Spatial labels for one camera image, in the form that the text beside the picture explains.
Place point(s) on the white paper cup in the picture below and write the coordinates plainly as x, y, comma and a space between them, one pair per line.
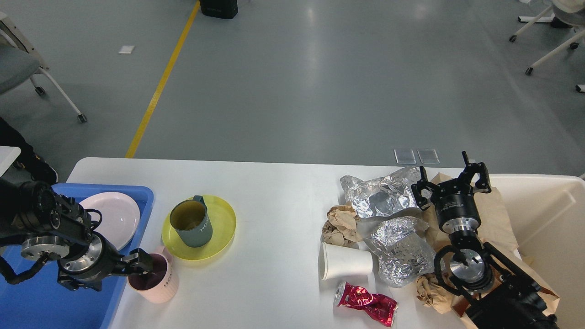
340, 261

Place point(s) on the brown paper bag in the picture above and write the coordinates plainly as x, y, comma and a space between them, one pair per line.
500, 235

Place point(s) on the blue plastic tray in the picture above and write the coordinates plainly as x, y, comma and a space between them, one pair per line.
42, 303

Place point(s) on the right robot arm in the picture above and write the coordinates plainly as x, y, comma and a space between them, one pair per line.
500, 294

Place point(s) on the small crumpled brown paper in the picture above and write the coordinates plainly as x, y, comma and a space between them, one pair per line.
433, 295

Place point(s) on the crumpled aluminium foil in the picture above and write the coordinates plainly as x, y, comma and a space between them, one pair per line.
402, 254
383, 196

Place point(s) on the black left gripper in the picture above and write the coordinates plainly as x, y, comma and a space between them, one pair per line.
100, 261

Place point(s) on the upper crumpled aluminium foil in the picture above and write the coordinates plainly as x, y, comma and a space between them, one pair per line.
383, 196

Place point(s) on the dark green mug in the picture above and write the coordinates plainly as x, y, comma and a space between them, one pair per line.
190, 219

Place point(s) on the left floor socket plate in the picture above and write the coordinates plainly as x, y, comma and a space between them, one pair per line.
405, 156

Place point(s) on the white chair base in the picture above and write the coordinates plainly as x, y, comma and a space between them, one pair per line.
558, 15

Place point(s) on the crushed red can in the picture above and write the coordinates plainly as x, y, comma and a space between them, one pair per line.
379, 307

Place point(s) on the crumpled brown paper ball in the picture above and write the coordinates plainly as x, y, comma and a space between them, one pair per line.
340, 228

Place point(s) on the floor socket plate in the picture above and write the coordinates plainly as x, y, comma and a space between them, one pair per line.
428, 156
405, 156

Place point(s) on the grey office chair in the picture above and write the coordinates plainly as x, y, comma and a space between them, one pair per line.
20, 61

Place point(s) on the right floor socket plate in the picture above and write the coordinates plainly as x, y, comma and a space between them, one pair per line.
428, 156

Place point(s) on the white side table corner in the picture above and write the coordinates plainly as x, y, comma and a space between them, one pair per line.
8, 155

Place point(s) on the lower crumpled aluminium foil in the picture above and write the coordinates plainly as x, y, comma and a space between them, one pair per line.
402, 254

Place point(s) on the pink plate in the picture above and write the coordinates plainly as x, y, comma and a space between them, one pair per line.
120, 216

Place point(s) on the yellow plastic plate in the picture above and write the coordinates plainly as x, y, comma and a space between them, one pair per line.
223, 221

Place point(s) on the black box on floor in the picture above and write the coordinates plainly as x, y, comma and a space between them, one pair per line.
223, 9

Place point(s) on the person in dark clothes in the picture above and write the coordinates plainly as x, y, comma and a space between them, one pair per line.
28, 159

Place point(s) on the beige plastic bin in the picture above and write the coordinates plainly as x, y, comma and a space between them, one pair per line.
546, 214

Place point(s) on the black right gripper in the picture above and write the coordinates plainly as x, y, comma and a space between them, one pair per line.
456, 209

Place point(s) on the pink mug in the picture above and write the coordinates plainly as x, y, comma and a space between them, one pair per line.
162, 284

